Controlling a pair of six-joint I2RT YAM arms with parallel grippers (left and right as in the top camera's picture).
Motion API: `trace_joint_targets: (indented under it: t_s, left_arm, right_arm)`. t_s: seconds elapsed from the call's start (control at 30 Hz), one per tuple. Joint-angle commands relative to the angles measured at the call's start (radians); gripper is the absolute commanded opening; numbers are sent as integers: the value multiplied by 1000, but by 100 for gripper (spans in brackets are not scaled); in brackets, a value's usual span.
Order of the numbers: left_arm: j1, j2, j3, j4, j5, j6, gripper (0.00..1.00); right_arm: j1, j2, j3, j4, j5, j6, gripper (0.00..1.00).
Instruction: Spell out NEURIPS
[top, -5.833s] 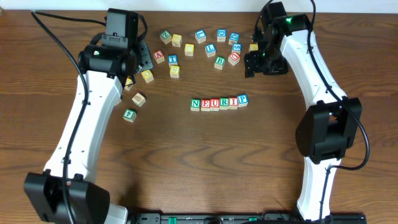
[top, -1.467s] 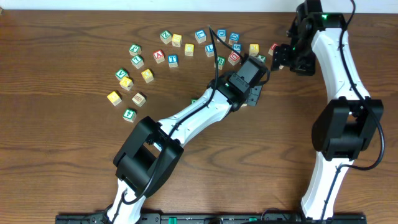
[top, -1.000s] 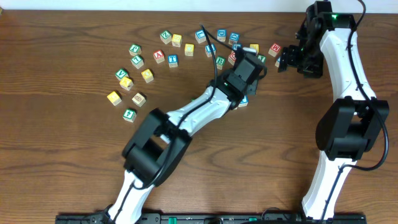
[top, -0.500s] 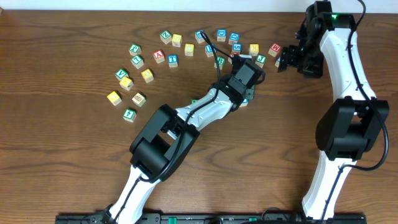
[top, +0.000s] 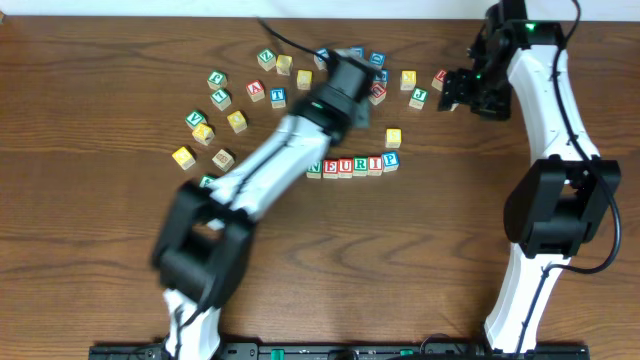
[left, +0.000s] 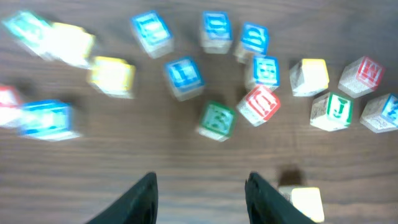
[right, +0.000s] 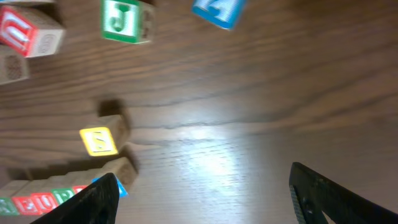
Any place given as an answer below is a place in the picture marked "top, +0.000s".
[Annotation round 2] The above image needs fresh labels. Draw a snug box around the yellow S block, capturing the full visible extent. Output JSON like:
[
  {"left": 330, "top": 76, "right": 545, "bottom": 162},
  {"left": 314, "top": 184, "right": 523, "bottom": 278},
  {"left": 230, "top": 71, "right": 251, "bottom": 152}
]
[{"left": 385, "top": 128, "right": 402, "bottom": 149}]

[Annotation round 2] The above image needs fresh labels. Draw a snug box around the green R block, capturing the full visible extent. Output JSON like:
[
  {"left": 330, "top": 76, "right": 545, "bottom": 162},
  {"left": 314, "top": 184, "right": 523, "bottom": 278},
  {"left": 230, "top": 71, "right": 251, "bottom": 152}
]
[{"left": 353, "top": 157, "right": 368, "bottom": 177}]

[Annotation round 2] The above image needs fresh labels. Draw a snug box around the red I block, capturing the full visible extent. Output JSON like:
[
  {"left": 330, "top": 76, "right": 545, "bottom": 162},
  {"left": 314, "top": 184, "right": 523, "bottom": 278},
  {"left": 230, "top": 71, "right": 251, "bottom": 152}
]
[{"left": 367, "top": 156, "right": 384, "bottom": 176}]

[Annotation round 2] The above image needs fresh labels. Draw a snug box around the blue P block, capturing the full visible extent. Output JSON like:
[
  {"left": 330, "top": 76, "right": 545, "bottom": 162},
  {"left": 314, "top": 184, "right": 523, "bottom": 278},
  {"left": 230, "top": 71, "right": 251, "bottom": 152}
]
[{"left": 381, "top": 151, "right": 400, "bottom": 172}]

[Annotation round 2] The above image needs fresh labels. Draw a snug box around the red E block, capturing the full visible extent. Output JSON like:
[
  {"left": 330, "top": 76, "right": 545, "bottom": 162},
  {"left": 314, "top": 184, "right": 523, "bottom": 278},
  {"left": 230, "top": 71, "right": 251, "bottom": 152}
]
[{"left": 322, "top": 159, "right": 339, "bottom": 179}]

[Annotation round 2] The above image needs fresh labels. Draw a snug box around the green N block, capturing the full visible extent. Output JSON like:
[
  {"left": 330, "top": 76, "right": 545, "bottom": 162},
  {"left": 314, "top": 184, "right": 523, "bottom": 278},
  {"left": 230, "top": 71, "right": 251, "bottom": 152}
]
[{"left": 306, "top": 161, "right": 322, "bottom": 179}]

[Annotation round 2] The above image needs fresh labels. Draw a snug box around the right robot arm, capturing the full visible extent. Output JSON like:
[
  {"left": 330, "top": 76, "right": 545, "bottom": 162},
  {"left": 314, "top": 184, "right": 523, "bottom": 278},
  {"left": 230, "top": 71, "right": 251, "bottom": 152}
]
[{"left": 438, "top": 0, "right": 622, "bottom": 359}]

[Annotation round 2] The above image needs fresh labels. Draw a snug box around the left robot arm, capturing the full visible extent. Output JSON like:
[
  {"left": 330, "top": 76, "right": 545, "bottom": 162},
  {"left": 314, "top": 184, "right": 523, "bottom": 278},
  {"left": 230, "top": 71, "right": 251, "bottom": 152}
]
[{"left": 151, "top": 75, "right": 373, "bottom": 359}]

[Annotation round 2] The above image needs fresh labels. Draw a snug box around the red upside-down U block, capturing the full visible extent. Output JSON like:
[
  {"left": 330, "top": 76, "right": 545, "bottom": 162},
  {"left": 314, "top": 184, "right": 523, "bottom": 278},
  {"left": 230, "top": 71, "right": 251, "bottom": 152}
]
[{"left": 369, "top": 83, "right": 387, "bottom": 106}]

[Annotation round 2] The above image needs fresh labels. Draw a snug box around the blue 5 block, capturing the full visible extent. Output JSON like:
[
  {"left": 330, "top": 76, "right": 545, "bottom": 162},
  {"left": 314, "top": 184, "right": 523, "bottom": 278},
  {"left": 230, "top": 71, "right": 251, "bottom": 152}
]
[{"left": 375, "top": 69, "right": 389, "bottom": 87}]

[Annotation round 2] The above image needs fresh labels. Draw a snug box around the blue D block tilted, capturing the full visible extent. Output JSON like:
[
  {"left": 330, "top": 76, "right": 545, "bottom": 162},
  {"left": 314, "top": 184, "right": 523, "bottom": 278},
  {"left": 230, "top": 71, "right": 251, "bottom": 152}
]
[{"left": 369, "top": 52, "right": 386, "bottom": 69}]

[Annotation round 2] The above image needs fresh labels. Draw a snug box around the red M block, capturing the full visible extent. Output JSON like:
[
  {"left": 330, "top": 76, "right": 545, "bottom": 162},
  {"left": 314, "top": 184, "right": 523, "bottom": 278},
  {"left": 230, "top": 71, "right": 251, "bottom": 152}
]
[{"left": 431, "top": 69, "right": 447, "bottom": 91}]

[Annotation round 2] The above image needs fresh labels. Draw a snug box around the yellow block right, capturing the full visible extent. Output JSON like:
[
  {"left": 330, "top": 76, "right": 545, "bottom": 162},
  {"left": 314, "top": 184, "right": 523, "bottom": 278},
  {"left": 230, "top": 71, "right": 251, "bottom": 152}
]
[{"left": 400, "top": 70, "right": 417, "bottom": 91}]

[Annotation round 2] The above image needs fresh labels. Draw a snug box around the blue D block upright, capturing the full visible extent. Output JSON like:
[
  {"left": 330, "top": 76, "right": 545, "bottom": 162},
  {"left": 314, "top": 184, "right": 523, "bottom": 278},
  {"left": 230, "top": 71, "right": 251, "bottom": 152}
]
[{"left": 351, "top": 47, "right": 364, "bottom": 58}]

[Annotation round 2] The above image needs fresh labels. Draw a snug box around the blue L block top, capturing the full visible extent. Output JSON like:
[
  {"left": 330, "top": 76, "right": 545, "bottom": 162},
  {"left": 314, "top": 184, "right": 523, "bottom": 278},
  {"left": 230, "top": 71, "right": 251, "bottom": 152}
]
[{"left": 314, "top": 48, "right": 329, "bottom": 70}]

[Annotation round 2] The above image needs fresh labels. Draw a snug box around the green J block right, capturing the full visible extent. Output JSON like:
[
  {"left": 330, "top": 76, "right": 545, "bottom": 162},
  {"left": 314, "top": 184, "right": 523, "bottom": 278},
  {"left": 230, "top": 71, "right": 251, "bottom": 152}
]
[{"left": 409, "top": 87, "right": 429, "bottom": 110}]

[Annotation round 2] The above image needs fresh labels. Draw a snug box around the yellow Q block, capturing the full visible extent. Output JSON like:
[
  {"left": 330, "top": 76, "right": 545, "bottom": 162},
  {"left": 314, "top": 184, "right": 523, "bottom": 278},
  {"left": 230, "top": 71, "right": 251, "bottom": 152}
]
[{"left": 296, "top": 70, "right": 313, "bottom": 91}]

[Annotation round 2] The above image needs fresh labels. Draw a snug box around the blue T block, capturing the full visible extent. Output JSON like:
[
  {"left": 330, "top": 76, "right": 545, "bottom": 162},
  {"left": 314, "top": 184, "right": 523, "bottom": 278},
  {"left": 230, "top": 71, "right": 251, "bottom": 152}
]
[{"left": 269, "top": 88, "right": 286, "bottom": 109}]

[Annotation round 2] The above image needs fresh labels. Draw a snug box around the yellow block top row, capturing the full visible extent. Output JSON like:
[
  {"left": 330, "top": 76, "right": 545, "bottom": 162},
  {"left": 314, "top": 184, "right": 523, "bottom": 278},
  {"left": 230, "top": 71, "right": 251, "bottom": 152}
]
[{"left": 276, "top": 54, "right": 293, "bottom": 76}]

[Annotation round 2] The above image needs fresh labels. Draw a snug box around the red A block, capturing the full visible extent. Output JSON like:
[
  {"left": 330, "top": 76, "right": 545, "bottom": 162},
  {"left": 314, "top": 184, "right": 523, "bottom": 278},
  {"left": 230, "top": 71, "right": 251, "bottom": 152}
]
[{"left": 246, "top": 80, "right": 265, "bottom": 102}]

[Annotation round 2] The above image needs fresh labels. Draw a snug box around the green Z block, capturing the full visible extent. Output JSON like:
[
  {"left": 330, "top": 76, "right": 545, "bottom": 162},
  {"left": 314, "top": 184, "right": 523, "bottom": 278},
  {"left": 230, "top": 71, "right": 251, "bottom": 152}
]
[{"left": 257, "top": 48, "right": 277, "bottom": 72}]

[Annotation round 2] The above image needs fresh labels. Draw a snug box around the yellow O block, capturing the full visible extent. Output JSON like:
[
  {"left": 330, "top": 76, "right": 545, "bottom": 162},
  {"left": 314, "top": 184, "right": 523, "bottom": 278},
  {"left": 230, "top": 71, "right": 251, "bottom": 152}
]
[{"left": 227, "top": 110, "right": 248, "bottom": 134}]

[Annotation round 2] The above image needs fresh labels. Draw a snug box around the green 7 block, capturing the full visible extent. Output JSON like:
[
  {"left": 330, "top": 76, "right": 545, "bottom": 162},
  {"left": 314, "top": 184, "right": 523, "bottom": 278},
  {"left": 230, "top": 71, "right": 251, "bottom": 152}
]
[{"left": 210, "top": 89, "right": 232, "bottom": 111}]

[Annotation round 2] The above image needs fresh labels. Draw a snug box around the pineapple picture block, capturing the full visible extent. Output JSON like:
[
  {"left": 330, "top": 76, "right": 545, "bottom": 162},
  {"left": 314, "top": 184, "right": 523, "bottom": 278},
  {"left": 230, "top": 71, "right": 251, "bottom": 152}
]
[{"left": 212, "top": 148, "right": 235, "bottom": 172}]

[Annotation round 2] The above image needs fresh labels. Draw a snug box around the yellow K block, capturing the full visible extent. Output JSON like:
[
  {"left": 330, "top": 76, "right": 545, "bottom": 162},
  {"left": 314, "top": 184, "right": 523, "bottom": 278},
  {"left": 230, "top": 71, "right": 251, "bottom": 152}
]
[{"left": 192, "top": 123, "right": 215, "bottom": 146}]

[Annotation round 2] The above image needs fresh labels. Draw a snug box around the green V block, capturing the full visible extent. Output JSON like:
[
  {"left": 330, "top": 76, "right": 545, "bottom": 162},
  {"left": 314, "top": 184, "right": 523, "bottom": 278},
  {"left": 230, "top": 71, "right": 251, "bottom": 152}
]
[{"left": 185, "top": 110, "right": 208, "bottom": 130}]

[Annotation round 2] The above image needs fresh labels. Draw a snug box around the green 4 block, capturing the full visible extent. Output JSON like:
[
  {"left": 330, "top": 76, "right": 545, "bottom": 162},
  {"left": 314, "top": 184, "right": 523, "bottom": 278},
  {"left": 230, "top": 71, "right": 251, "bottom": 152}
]
[{"left": 199, "top": 175, "right": 216, "bottom": 188}]

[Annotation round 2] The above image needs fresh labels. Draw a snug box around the yellow G block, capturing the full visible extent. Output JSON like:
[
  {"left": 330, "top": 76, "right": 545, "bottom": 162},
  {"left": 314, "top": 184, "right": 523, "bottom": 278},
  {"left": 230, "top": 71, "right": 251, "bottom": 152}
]
[{"left": 172, "top": 146, "right": 196, "bottom": 170}]

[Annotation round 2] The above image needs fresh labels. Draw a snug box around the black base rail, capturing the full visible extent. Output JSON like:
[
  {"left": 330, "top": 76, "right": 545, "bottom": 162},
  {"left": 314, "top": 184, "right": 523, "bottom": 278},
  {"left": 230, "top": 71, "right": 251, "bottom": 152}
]
[{"left": 88, "top": 341, "right": 591, "bottom": 360}]

